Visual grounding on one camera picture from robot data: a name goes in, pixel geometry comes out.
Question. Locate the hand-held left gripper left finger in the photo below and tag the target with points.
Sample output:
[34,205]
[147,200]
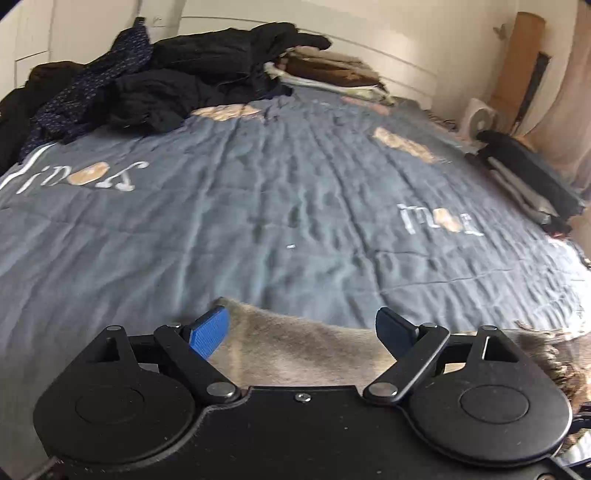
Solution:
[210,334]

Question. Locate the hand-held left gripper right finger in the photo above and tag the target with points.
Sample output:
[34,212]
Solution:
[392,332]

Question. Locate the brown plaid scarf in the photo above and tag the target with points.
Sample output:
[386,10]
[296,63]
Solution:
[300,346]

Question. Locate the stack of folded black clothes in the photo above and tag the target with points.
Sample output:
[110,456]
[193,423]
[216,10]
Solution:
[531,175]

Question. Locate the pile of dark clothes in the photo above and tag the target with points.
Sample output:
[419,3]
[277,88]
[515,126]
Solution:
[161,87]

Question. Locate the stack of folded brown clothes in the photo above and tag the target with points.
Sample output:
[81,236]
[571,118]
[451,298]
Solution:
[323,69]

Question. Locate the blue-grey printed quilt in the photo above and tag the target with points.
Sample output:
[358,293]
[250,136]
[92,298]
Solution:
[277,184]

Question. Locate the white fan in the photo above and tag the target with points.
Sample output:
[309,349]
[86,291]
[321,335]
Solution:
[480,120]

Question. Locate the white bed headboard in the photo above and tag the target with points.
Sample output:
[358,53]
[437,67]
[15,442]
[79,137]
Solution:
[392,60]

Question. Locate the black narrow board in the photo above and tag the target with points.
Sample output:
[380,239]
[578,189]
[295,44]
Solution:
[538,87]

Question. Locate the beige curtain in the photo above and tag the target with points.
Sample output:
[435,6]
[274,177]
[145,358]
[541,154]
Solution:
[568,92]

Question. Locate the brown cardboard sheet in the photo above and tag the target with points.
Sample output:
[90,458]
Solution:
[517,55]

